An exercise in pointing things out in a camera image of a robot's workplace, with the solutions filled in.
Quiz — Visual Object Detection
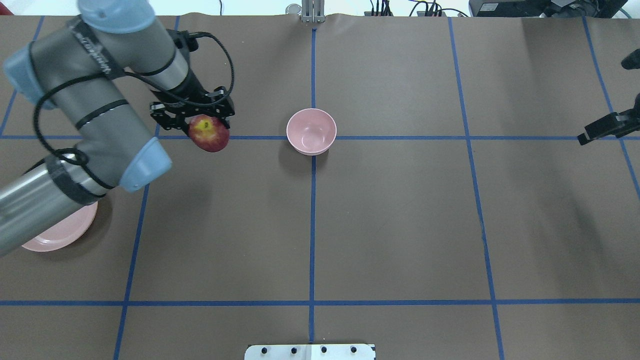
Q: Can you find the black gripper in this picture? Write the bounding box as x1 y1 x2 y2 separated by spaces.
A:
150 75 235 132

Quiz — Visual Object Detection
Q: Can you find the red yellow apple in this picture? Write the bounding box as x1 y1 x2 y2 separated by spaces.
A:
187 114 230 153

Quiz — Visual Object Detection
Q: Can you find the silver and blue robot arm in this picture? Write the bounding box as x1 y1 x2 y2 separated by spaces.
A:
1 0 236 256

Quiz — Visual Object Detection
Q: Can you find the pink bowl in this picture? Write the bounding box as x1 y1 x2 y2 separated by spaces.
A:
285 108 338 157

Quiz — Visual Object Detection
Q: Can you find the pink plate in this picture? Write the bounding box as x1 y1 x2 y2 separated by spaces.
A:
22 202 98 253

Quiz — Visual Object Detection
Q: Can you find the metal clamp at table edge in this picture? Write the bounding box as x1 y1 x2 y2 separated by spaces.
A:
285 0 326 24

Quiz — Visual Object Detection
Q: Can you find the brown table mat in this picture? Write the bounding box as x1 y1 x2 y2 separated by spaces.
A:
1 13 639 360

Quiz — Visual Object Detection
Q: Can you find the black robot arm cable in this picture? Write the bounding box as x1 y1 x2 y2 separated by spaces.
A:
32 31 236 191

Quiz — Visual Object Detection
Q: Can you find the white mount base plate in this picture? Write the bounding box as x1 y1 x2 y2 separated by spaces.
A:
244 343 377 360

